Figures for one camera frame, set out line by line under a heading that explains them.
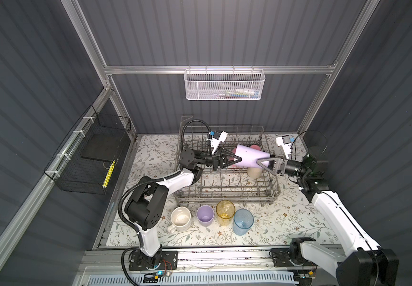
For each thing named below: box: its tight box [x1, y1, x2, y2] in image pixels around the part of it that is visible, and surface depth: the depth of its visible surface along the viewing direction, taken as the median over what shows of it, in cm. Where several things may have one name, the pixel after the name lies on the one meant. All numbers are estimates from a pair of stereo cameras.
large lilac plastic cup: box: [233, 144, 271, 169], surface depth 67 cm
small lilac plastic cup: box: [195, 204, 215, 228], surface depth 82 cm
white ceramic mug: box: [167, 206, 192, 235], surface depth 82 cm
